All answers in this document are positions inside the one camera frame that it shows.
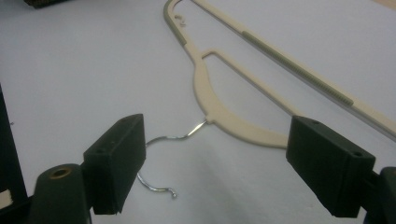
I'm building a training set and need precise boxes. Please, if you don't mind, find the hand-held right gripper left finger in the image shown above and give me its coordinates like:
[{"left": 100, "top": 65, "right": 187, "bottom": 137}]
[{"left": 83, "top": 113, "right": 148, "bottom": 216}]

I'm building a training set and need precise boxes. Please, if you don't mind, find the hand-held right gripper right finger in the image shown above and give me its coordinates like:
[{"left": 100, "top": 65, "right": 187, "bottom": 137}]
[{"left": 285, "top": 115, "right": 376, "bottom": 218}]

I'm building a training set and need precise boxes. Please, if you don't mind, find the beige plastic hanger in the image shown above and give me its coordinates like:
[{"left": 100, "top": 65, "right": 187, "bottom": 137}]
[{"left": 136, "top": 0, "right": 396, "bottom": 200}]

